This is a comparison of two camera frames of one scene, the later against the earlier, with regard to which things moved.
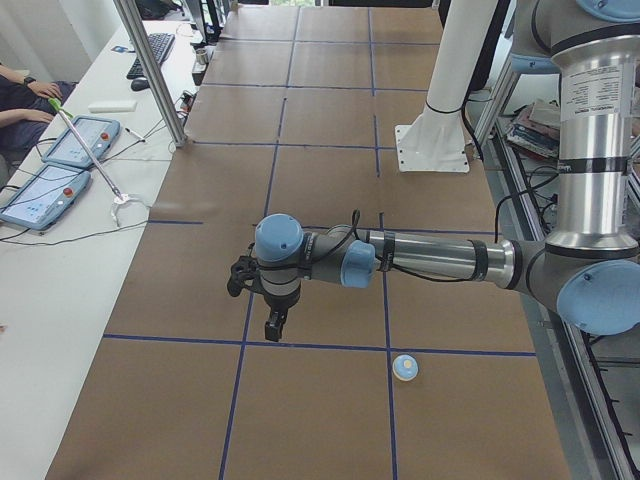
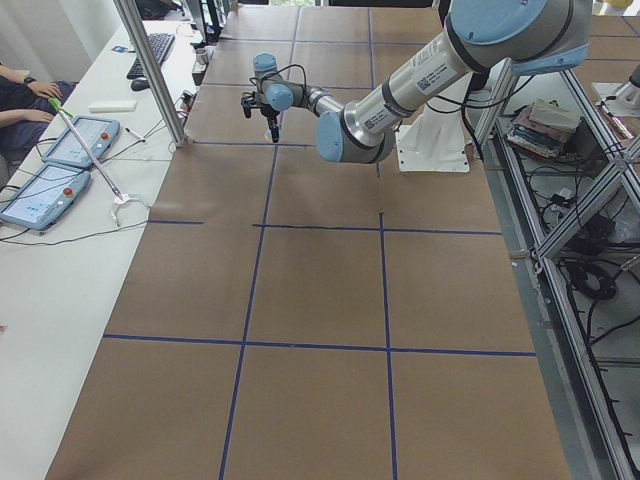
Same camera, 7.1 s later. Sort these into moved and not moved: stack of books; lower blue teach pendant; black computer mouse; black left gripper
Moved: black left gripper
Not moved: stack of books; black computer mouse; lower blue teach pendant
